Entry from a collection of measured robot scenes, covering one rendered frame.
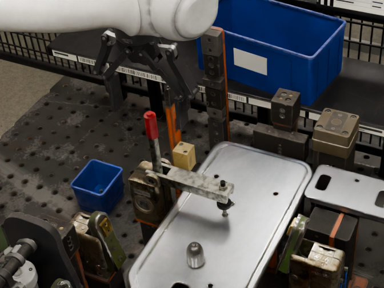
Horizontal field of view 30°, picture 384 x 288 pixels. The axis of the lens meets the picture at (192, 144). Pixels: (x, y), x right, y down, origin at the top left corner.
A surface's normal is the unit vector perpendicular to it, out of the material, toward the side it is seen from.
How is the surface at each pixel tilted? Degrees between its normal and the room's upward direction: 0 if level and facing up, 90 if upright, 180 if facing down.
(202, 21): 90
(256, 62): 90
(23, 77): 0
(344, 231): 0
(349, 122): 0
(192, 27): 90
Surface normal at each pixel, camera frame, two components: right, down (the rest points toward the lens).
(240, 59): -0.57, 0.58
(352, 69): -0.07, -0.74
